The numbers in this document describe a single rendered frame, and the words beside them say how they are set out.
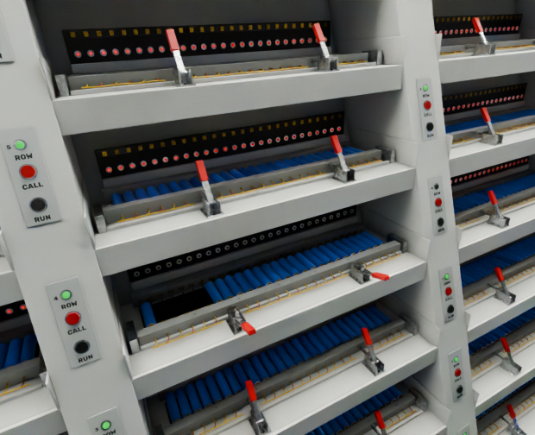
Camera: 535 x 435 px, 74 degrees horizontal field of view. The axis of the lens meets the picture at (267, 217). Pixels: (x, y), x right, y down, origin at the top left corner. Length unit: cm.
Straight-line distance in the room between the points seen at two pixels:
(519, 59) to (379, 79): 43
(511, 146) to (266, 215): 65
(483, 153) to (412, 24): 33
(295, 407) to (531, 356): 75
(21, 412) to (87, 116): 41
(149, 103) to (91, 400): 43
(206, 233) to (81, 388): 28
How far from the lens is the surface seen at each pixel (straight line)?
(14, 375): 68
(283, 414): 76
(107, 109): 55
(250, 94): 60
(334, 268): 73
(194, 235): 56
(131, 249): 55
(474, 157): 92
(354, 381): 81
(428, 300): 87
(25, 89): 56
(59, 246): 55
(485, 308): 106
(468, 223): 103
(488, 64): 99
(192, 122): 76
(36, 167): 54
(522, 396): 140
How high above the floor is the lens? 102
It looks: 10 degrees down
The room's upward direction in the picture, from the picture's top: 11 degrees counter-clockwise
